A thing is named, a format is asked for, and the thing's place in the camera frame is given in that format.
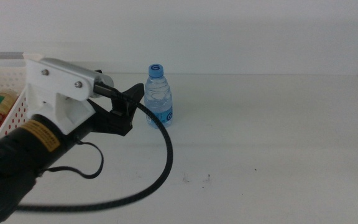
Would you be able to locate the clear water bottle blue cap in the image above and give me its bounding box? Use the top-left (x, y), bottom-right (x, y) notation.
top-left (143, 63), bottom-right (174, 129)

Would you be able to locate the thin black cable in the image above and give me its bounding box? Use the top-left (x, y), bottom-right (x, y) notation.
top-left (37, 141), bottom-right (105, 180)

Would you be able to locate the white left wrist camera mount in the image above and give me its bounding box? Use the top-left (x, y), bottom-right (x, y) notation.
top-left (25, 57), bottom-right (115, 136)

